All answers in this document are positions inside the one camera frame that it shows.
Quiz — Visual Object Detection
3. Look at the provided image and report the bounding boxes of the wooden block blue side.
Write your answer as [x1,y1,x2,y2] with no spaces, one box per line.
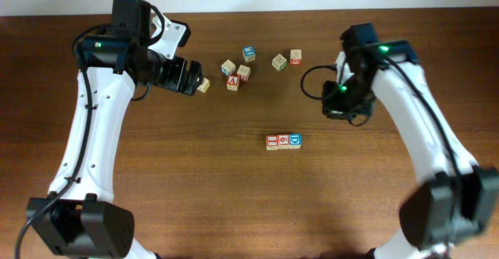
[221,59,236,76]

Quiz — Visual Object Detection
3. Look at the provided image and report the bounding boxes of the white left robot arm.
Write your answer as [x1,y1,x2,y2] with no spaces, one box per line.
[26,0,203,258]

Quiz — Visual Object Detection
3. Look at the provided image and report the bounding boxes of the wooden block red side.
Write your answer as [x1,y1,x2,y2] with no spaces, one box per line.
[236,65,251,82]

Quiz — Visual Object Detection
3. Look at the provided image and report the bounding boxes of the red number 9 block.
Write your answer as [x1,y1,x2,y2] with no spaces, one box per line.
[277,134,290,149]

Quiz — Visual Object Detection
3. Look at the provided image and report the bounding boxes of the red letter A block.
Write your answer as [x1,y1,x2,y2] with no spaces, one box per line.
[226,76,240,91]

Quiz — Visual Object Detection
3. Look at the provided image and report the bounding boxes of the blue top wooden block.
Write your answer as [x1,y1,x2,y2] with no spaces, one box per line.
[242,46,256,62]

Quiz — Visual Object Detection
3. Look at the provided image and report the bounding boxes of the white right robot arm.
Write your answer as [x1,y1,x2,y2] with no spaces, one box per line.
[321,23,498,258]

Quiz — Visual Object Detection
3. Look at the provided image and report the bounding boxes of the red letter I block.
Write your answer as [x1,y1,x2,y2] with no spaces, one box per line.
[265,135,278,151]

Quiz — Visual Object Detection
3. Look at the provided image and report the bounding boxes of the blue letter D block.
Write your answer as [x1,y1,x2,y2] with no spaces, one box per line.
[289,133,303,149]

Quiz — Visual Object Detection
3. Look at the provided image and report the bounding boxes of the plain wooden block near left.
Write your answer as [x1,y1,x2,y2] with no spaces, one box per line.
[197,78,210,93]

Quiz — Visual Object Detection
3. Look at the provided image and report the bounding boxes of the wooden block red bottom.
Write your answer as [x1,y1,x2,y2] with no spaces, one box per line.
[290,49,303,65]

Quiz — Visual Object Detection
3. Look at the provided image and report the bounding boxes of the wooden block green print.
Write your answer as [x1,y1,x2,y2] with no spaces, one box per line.
[271,54,288,71]

